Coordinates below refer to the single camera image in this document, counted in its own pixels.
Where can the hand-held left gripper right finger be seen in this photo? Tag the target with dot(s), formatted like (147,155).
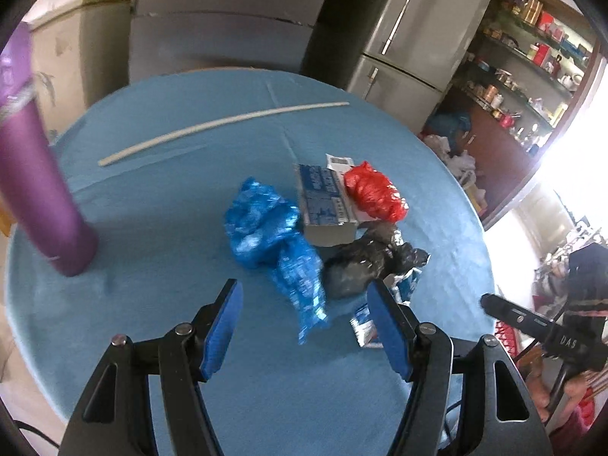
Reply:
(387,337)

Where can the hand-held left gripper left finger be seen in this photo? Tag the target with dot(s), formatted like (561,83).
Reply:
(223,327)

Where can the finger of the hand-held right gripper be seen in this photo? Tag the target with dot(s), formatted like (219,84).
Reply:
(508,312)

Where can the blue and white sachet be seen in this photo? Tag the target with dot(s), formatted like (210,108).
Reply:
(363,328)
(409,285)

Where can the black plastic bag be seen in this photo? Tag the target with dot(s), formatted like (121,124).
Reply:
(361,261)

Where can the blue plastic bag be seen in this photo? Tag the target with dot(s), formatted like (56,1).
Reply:
(261,228)

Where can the red plastic bag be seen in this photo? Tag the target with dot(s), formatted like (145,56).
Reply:
(375,194)

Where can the blue printed medicine box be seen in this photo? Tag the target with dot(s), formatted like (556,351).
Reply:
(323,199)

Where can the white medicine box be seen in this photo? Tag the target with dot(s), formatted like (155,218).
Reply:
(338,161)

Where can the person's right hand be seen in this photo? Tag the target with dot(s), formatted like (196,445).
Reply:
(531,382)

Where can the red plastic stool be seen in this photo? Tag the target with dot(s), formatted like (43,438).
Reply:
(506,337)

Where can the blue tablecloth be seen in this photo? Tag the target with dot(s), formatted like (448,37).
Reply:
(166,199)

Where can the pile of white plastic bags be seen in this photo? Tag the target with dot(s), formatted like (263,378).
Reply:
(460,161)

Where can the wooden shelf cabinet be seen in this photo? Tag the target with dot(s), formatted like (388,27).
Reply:
(503,152)

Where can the dark blue bag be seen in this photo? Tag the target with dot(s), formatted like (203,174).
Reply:
(451,123)

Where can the long white stick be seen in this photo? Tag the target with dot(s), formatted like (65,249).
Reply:
(266,112)

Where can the purple cylindrical container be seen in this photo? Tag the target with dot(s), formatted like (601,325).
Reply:
(42,190)

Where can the shelf with jars and boxes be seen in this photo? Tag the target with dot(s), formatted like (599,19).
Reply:
(546,23)

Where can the grey refrigerator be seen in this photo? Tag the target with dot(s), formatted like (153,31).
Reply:
(418,33)

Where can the grey panelled cabinet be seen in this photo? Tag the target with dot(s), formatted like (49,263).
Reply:
(213,33)

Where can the white appliance with print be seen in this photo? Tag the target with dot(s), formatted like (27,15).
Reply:
(71,42)

